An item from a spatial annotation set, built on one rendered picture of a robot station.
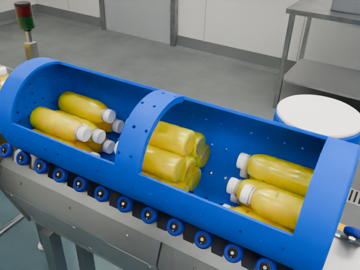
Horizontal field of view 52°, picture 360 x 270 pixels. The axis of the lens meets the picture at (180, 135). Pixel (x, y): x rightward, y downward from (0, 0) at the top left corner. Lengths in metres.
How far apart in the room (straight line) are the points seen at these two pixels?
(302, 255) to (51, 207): 0.73
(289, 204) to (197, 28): 4.03
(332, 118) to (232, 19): 3.25
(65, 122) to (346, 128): 0.84
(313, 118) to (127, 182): 0.68
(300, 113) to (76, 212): 0.77
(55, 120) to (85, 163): 0.18
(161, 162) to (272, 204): 0.26
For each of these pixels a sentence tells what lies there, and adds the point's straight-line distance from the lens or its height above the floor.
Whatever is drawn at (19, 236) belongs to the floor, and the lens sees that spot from 2.34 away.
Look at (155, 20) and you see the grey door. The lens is 4.95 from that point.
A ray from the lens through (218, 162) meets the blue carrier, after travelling 1.02.
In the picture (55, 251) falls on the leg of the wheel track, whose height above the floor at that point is 0.54.
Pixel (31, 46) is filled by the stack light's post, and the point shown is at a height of 1.08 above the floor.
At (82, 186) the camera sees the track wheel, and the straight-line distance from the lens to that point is 1.04.
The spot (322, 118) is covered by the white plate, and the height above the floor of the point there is 1.04.
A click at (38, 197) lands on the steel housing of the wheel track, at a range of 1.19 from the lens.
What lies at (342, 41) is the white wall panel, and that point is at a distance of 4.13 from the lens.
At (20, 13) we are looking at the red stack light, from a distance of 1.66.
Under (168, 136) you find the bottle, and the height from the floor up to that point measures 1.15.
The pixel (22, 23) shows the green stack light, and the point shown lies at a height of 1.18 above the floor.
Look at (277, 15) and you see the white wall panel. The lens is 4.23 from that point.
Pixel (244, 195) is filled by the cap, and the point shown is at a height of 1.10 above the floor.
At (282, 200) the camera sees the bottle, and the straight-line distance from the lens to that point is 0.78.
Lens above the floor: 1.63
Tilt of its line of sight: 33 degrees down
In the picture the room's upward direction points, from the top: 2 degrees clockwise
